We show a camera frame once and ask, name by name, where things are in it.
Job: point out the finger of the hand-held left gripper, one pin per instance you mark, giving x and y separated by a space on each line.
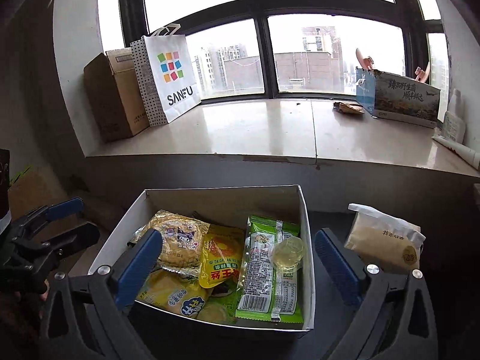
63 208
78 238

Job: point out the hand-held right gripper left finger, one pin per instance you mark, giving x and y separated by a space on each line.
138 266

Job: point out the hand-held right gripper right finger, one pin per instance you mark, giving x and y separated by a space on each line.
337 266

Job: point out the yellow snack bag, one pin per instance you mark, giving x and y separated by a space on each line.
168 292

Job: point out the yellow cartoon print snack packet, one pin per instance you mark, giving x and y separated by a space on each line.
180 240

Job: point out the clear jelly cup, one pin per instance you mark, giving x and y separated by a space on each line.
287 255

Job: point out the long green snack packet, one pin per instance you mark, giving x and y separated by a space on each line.
262 288

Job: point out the yellow and red snack packet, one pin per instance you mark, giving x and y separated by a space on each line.
221 255

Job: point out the white cardboard box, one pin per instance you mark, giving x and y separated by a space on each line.
225 202

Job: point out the beige paper bag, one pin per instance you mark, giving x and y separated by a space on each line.
378 240

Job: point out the brown cardboard carton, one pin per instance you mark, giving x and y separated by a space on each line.
112 101

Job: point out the brown wrapper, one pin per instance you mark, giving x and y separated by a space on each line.
348 108

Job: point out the white shopping bag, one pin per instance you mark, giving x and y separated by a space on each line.
176 90

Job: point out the white tube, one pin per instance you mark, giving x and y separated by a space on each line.
457 152

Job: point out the blue printed carton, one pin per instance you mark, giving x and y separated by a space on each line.
405 101

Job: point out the white plastic bottle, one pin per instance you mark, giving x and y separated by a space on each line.
453 120

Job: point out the pink plastic object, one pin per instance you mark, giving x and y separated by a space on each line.
423 73
363 58

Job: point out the black window frame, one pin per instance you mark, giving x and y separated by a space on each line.
262 45

